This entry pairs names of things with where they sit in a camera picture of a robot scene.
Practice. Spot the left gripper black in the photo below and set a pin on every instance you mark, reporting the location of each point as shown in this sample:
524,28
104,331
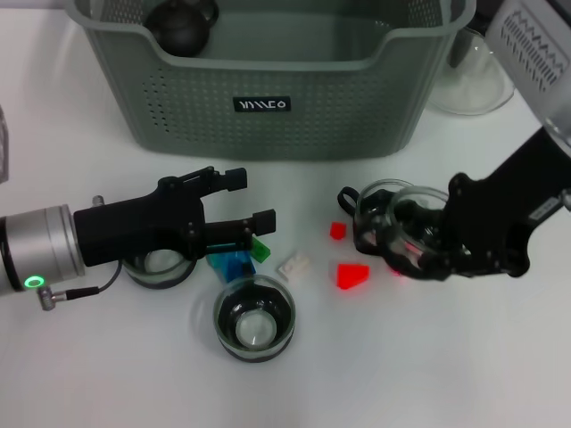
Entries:
134,227

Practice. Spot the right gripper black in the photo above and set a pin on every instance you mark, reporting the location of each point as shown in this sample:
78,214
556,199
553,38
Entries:
499,214

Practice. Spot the grey-green perforated storage bin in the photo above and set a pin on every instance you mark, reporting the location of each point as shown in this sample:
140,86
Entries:
312,125

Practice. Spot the green toy brick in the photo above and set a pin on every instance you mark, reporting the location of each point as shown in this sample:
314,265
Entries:
262,253

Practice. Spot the blue translucent toy brick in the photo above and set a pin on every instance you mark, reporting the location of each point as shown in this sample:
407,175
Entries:
234,267

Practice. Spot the white toy brick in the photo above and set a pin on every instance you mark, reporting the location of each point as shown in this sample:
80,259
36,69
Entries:
294,267

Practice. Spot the red wedge toy brick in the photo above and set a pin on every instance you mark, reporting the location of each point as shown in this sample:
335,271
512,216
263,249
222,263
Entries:
352,275

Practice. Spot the glass carafe with black lid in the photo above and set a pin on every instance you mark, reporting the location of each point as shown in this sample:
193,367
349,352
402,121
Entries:
468,89

